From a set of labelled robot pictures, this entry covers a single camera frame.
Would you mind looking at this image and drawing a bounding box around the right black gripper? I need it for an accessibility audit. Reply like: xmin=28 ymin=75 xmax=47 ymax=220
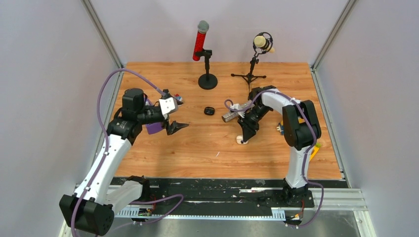
xmin=238 ymin=105 xmax=272 ymax=142

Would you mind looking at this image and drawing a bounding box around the white earbud charging case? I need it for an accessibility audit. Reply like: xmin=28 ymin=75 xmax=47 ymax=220
xmin=236 ymin=135 xmax=248 ymax=145

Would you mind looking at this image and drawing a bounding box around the black earbud charging case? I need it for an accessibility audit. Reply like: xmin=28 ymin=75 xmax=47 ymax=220
xmin=204 ymin=107 xmax=215 ymax=116

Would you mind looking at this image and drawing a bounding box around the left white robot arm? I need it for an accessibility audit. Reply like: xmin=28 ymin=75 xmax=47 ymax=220
xmin=59 ymin=88 xmax=188 ymax=236

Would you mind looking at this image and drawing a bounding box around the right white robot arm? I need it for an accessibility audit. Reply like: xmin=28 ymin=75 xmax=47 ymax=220
xmin=224 ymin=85 xmax=322 ymax=206

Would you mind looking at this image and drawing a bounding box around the small clown figurine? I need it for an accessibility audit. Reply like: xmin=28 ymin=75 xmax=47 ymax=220
xmin=174 ymin=94 xmax=183 ymax=102

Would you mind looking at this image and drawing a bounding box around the purple metronome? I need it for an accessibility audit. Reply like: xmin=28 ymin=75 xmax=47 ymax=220
xmin=144 ymin=98 xmax=165 ymax=135

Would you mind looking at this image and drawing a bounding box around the silver glitter microphone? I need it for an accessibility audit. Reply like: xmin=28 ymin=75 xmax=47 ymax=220
xmin=221 ymin=100 xmax=253 ymax=122

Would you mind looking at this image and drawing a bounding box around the blue toy car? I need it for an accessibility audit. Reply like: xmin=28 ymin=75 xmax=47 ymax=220
xmin=277 ymin=122 xmax=284 ymax=135

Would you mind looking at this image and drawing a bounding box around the black tripod mic stand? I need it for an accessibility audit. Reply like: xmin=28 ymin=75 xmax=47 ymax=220
xmin=231 ymin=52 xmax=267 ymax=92

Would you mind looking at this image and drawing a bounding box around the yellow plastic triangle toy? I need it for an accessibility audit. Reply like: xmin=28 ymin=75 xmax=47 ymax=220
xmin=310 ymin=143 xmax=322 ymax=160

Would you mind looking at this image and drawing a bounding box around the red glitter microphone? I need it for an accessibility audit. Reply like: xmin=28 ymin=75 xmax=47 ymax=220
xmin=192 ymin=20 xmax=210 ymax=61

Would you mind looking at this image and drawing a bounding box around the beige condenser microphone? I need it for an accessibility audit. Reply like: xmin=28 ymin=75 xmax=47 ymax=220
xmin=253 ymin=32 xmax=275 ymax=55

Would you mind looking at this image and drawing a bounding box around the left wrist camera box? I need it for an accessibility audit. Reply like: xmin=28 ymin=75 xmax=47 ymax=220
xmin=159 ymin=98 xmax=178 ymax=116

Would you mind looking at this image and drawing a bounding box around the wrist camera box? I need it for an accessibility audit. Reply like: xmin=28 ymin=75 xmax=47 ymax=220
xmin=159 ymin=98 xmax=178 ymax=116
xmin=229 ymin=104 xmax=246 ymax=119

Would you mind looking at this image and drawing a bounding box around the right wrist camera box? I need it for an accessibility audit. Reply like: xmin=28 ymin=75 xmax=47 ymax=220
xmin=229 ymin=104 xmax=246 ymax=119

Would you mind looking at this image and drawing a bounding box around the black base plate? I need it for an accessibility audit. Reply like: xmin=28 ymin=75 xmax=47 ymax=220
xmin=87 ymin=177 xmax=331 ymax=217

